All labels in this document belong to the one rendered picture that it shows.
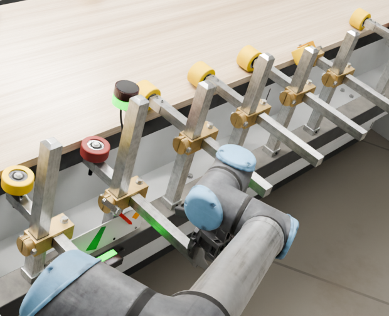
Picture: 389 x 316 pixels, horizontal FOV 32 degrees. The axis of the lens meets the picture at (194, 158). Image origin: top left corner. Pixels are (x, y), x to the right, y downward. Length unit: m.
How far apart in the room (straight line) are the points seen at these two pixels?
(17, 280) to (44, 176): 0.36
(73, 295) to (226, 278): 0.27
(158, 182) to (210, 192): 0.87
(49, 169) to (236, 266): 0.57
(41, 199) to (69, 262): 0.68
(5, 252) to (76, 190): 0.28
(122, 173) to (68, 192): 0.34
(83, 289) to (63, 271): 0.04
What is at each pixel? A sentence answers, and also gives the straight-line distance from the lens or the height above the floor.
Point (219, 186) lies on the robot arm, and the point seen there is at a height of 1.19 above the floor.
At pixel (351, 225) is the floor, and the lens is 3.39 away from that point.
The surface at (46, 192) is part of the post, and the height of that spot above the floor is 1.01.
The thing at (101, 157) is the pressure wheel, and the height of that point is 0.89.
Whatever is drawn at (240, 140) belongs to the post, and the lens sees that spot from 2.10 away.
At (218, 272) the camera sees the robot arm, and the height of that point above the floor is 1.31.
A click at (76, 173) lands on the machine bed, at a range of 1.98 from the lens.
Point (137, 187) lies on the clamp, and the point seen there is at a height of 0.87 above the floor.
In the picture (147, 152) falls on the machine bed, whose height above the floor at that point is 0.72.
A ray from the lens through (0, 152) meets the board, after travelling 1.81.
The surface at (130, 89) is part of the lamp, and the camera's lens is 1.61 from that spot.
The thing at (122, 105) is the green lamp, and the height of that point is 1.14.
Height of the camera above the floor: 2.07
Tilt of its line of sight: 38 degrees down
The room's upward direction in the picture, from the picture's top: 18 degrees clockwise
